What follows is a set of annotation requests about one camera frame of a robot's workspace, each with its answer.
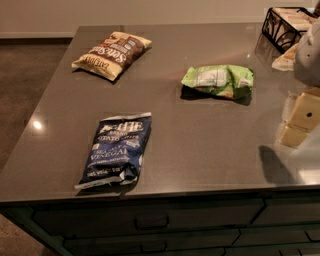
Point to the cabinet drawer with handle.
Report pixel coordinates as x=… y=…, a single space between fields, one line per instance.
x=151 y=243
x=143 y=218

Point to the black wire basket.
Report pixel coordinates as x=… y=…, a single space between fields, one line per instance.
x=284 y=26

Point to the green rice chip bag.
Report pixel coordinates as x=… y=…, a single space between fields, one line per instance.
x=225 y=81

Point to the brown and cream chip bag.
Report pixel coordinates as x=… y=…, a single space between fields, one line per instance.
x=112 y=56

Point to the lower cabinet drawer with handle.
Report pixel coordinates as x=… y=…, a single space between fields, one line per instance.
x=151 y=243

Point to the upper cabinet drawer with handle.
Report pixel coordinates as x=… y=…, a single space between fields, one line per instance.
x=143 y=218

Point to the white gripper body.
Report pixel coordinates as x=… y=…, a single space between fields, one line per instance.
x=308 y=56

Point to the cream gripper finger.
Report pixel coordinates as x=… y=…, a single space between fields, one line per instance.
x=292 y=137
x=306 y=111

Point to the blue kettle chip bag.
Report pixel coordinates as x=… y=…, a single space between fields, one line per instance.
x=117 y=151

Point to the right cabinet drawer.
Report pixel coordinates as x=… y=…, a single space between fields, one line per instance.
x=290 y=211

